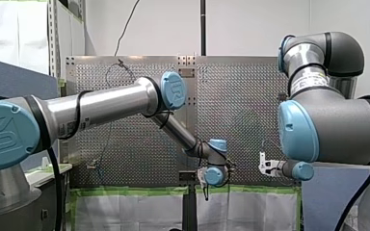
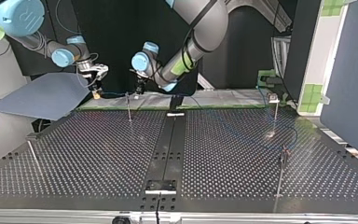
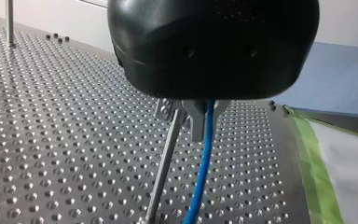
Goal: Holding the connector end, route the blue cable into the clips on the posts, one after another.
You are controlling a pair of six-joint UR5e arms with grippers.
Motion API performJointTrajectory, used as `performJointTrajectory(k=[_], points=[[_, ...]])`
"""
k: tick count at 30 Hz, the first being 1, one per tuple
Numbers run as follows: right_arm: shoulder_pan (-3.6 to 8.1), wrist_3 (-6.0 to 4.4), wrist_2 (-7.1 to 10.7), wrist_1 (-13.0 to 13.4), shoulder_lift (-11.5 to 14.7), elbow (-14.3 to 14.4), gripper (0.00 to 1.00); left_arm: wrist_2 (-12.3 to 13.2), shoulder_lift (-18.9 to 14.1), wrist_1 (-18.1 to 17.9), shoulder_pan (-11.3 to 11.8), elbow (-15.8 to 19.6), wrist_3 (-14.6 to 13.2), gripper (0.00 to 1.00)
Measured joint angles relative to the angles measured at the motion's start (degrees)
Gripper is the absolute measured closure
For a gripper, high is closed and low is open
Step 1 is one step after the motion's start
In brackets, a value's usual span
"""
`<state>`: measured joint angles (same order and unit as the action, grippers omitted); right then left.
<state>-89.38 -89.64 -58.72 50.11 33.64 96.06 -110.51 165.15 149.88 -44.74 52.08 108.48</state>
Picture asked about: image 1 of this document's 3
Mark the black upright pole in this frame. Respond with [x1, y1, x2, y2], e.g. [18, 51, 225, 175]
[199, 0, 207, 57]

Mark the white metal shelf rack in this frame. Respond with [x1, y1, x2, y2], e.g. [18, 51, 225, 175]
[47, 0, 87, 79]

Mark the grey cabinet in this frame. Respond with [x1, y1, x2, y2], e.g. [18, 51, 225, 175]
[24, 163, 74, 231]

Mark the grey board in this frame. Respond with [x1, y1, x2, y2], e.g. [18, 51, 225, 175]
[301, 162, 370, 231]

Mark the thin black wall cable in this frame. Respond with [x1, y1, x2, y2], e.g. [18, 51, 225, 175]
[113, 0, 142, 58]

